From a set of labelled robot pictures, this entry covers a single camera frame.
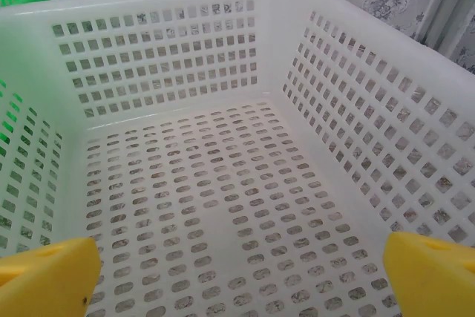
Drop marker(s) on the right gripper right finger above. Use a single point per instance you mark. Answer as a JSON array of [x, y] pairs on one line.
[[430, 280]]

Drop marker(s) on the white plastic basket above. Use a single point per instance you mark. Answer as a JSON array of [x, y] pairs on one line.
[[237, 83]]

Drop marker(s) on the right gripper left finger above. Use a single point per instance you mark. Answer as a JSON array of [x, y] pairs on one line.
[[48, 280]]

